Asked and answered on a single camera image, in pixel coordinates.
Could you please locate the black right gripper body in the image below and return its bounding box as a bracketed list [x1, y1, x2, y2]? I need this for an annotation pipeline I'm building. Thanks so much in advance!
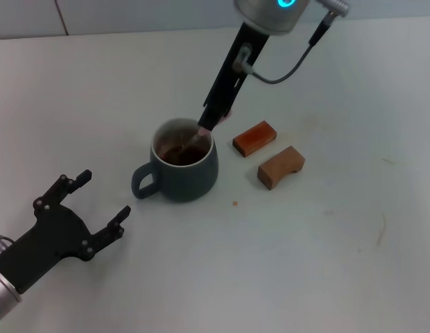
[203, 22, 271, 112]

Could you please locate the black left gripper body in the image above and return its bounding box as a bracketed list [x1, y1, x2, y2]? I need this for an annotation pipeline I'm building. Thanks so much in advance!
[0, 202, 98, 295]

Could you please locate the pink handled metal spoon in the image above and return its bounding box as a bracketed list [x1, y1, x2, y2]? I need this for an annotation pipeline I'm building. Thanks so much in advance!
[176, 110, 233, 157]

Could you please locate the grey ceramic cup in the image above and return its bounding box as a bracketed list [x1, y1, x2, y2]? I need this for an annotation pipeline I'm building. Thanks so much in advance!
[131, 117, 219, 203]

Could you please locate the reddish flat wooden block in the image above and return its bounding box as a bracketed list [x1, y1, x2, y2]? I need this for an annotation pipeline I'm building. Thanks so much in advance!
[232, 120, 279, 159]

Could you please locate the light brown arched wooden block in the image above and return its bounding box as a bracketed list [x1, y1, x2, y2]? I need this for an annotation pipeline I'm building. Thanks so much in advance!
[257, 145, 306, 191]

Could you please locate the left gripper cable with plug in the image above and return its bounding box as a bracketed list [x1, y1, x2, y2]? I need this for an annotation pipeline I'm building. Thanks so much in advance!
[0, 232, 14, 255]

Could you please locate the gripper cable with plug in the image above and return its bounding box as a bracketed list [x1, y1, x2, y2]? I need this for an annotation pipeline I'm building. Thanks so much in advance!
[0, 232, 14, 255]
[232, 0, 351, 84]

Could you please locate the right gripper cable with plug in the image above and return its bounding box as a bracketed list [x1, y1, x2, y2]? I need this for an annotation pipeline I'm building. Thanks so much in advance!
[232, 0, 351, 84]

